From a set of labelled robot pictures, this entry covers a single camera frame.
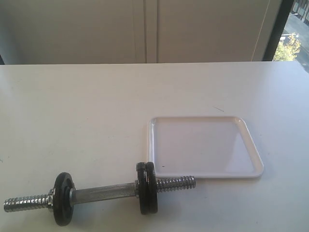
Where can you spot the white cabinet doors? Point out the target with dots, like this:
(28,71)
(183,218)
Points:
(134,31)

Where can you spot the white plastic tray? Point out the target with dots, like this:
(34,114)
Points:
(203,146)

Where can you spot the chrome hex nut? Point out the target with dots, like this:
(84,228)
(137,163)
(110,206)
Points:
(50,200)

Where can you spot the chrome threaded dumbbell bar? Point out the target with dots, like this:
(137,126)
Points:
(89,195)

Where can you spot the black weight plate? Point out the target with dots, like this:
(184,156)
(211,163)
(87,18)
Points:
(151,178)
(62,209)
(143,191)

